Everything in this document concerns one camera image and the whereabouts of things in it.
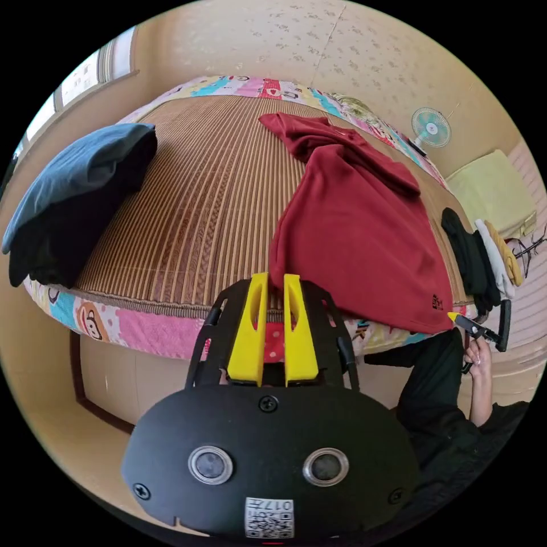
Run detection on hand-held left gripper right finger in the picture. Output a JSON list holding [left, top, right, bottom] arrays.
[[283, 273, 320, 388]]

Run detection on pile of blue and black clothes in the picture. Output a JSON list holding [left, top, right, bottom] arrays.
[[1, 123, 159, 288]]

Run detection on window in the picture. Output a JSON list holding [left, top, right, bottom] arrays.
[[17, 25, 138, 159]]

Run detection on bed with woven mat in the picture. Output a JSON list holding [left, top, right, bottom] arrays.
[[23, 76, 484, 361]]

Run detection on white and teal fan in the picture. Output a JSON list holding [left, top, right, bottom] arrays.
[[410, 107, 452, 156]]

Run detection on person's right forearm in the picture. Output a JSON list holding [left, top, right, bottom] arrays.
[[468, 375, 497, 427]]

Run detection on person's body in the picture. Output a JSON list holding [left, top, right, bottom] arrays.
[[363, 328, 534, 547]]

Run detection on person's right hand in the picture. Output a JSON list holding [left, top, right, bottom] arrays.
[[463, 340, 493, 385]]

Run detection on red long sleeve shirt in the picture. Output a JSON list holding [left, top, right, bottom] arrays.
[[258, 112, 456, 335]]

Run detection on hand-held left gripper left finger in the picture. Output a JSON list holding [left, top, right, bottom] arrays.
[[226, 272, 269, 388]]

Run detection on pale yellow cloth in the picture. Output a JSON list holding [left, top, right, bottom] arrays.
[[444, 148, 538, 240]]

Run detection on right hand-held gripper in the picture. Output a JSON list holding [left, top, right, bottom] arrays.
[[446, 312, 501, 375]]

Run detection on pile of black, white, yellow clothes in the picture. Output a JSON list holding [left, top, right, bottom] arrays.
[[440, 207, 524, 313]]

